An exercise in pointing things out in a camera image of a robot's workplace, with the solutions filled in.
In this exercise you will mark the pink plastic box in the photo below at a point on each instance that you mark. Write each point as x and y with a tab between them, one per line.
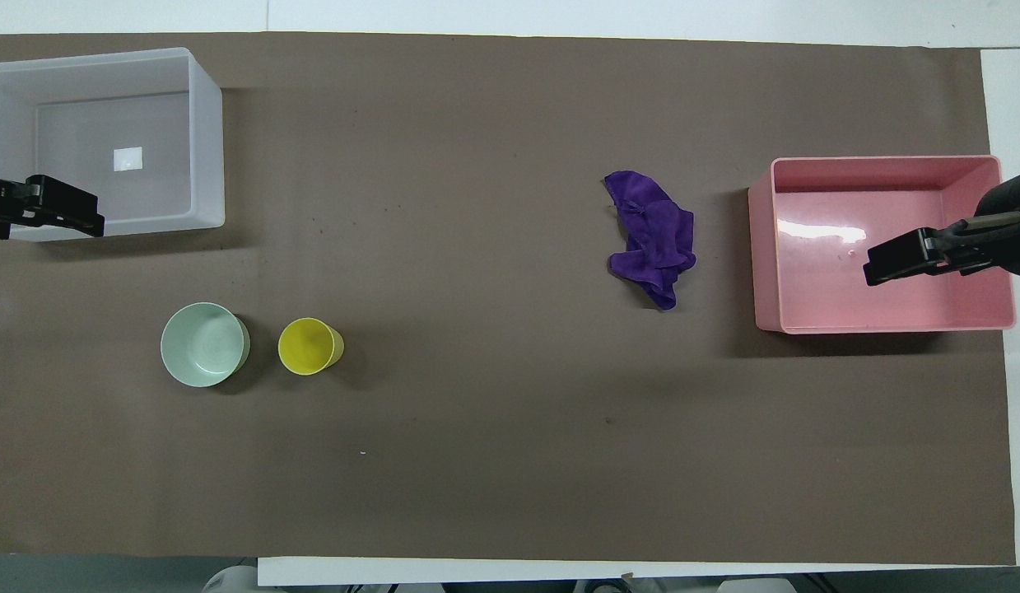
806	272

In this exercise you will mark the translucent white plastic box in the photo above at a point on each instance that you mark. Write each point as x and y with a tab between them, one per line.
205	148

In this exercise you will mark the pale green bowl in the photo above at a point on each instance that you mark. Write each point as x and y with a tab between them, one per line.
201	346

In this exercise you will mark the purple cloth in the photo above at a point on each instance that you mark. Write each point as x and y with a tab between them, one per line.
659	239

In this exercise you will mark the yellow cup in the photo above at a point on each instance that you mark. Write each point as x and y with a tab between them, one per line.
308	346

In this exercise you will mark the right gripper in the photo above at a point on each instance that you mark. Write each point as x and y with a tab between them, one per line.
1016	247

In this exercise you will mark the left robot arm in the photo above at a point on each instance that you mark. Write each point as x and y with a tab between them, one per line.
234	581

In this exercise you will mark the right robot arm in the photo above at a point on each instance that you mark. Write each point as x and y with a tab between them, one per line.
761	586

